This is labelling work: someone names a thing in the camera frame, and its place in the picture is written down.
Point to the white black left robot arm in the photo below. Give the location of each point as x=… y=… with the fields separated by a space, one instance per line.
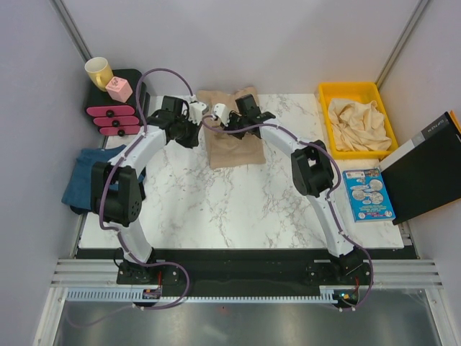
x=116 y=195

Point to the pink cube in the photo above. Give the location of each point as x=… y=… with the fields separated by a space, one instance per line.
x=119 y=89

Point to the white slotted cable duct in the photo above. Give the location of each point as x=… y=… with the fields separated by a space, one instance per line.
x=152 y=294

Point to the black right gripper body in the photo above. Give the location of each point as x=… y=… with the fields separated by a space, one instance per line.
x=235 y=122

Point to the blue folded t shirt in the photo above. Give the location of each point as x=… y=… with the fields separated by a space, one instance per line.
x=88 y=157

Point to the black pink drawer unit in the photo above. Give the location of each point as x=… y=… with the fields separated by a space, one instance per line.
x=114 y=118

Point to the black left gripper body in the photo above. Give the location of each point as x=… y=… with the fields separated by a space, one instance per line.
x=187 y=131

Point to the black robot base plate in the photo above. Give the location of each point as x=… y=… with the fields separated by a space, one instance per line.
x=179 y=256

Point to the left aluminium corner post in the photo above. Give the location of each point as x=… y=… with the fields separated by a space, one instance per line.
x=69 y=24

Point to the cream yellow t shirt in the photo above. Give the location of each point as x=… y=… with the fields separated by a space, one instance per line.
x=357 y=126

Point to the blue white booklet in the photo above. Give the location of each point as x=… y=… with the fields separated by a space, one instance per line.
x=368 y=197

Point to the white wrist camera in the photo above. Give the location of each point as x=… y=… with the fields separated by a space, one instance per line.
x=196 y=111
x=221 y=112

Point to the aluminium frame rail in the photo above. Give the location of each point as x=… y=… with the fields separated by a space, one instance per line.
x=390 y=273

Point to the right aluminium corner post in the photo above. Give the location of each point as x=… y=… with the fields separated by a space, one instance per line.
x=404 y=38

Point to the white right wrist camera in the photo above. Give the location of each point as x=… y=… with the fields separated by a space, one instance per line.
x=221 y=112

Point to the black clip file binder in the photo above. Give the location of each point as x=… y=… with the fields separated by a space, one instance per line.
x=423 y=174

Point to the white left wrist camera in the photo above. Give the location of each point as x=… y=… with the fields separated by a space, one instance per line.
x=196 y=111

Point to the aluminium corner post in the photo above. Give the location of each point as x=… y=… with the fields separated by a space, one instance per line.
x=69 y=24
x=404 y=38

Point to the yellow mug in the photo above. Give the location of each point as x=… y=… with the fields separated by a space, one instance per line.
x=99 y=71

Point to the tan beige t shirt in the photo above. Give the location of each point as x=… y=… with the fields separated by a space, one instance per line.
x=224 y=150

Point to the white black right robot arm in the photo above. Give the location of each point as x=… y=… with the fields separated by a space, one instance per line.
x=314 y=172

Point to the yellow plastic bin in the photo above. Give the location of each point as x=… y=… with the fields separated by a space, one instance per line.
x=363 y=92

